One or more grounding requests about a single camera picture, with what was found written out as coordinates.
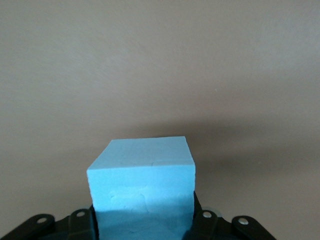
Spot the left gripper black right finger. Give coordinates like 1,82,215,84
183,192,276,240

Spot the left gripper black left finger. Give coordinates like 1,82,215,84
0,204,100,240

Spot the blue foam block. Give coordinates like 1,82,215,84
86,136,197,240

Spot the brown table cover sheet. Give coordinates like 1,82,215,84
0,0,320,240

